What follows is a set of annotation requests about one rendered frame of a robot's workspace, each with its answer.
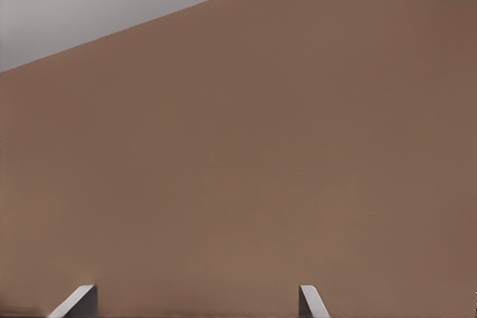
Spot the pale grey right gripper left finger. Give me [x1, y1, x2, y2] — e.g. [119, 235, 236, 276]
[46, 284, 98, 318]

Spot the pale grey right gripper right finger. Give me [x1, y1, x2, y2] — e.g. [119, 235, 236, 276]
[298, 284, 331, 318]

